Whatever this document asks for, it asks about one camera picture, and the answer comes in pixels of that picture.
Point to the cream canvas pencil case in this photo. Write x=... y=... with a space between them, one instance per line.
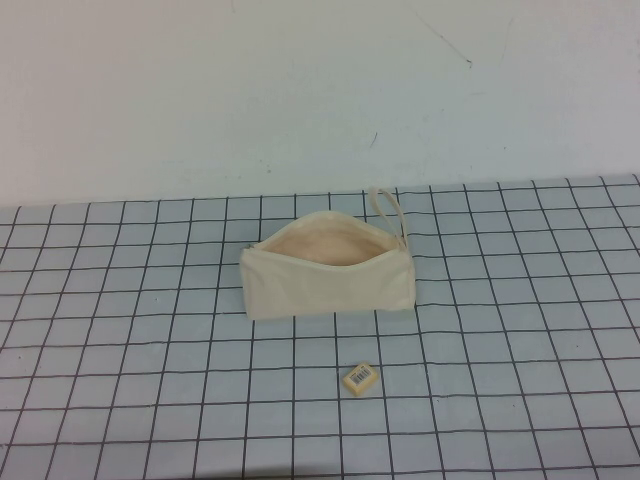
x=320 y=290

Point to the yellow eraser with barcode label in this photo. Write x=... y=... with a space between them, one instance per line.
x=359 y=382

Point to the blue grid pattern tablecloth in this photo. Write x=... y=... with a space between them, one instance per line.
x=150 y=375

